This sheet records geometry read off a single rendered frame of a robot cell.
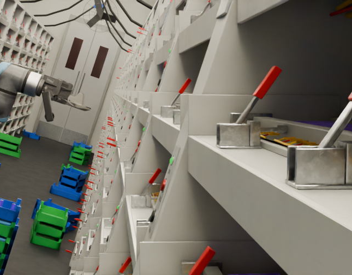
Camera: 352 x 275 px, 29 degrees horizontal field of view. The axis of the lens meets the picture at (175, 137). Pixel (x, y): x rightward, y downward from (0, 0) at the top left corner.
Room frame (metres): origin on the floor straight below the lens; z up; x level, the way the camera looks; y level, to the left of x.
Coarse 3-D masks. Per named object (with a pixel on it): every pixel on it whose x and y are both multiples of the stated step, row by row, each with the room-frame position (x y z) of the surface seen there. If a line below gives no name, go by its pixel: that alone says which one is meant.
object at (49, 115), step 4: (44, 92) 2.57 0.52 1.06; (48, 92) 2.57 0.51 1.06; (44, 96) 2.57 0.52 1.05; (48, 96) 2.57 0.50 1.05; (44, 100) 2.57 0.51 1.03; (48, 100) 2.57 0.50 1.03; (44, 104) 2.56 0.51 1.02; (48, 104) 2.57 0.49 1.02; (44, 108) 2.57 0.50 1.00; (48, 108) 2.57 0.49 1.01; (48, 112) 2.57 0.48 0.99; (52, 112) 2.59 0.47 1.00; (48, 116) 2.57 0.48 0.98; (52, 116) 2.58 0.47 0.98; (48, 120) 2.57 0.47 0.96; (52, 120) 2.57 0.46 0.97
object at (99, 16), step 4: (96, 0) 9.07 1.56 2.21; (100, 0) 9.10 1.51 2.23; (96, 4) 9.07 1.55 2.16; (100, 4) 9.09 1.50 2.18; (96, 8) 9.07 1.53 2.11; (100, 8) 9.05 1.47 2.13; (100, 12) 9.09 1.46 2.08; (96, 16) 9.04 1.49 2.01; (100, 16) 9.11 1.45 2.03; (104, 16) 9.10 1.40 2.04; (112, 16) 9.10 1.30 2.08; (84, 20) 9.03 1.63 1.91; (88, 20) 9.04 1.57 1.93; (92, 20) 9.09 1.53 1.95; (96, 20) 9.08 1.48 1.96; (108, 20) 9.11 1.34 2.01; (112, 20) 9.12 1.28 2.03; (88, 24) 9.08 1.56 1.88; (92, 24) 9.08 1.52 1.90
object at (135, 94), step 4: (132, 92) 2.92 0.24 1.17; (136, 92) 2.92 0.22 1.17; (132, 96) 2.92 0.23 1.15; (136, 96) 2.92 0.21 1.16; (132, 100) 2.92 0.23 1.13; (136, 100) 2.76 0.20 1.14; (132, 104) 2.80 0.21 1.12; (136, 104) 2.58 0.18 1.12; (132, 108) 2.80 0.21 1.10; (132, 112) 2.80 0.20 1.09
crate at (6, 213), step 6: (0, 198) 3.42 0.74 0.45; (18, 198) 3.44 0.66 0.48; (6, 204) 3.43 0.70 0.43; (18, 204) 3.43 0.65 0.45; (0, 210) 3.23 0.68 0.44; (6, 210) 3.24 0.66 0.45; (12, 210) 3.24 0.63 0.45; (18, 210) 3.25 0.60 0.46; (0, 216) 3.23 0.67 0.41; (6, 216) 3.24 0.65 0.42; (12, 216) 3.25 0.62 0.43
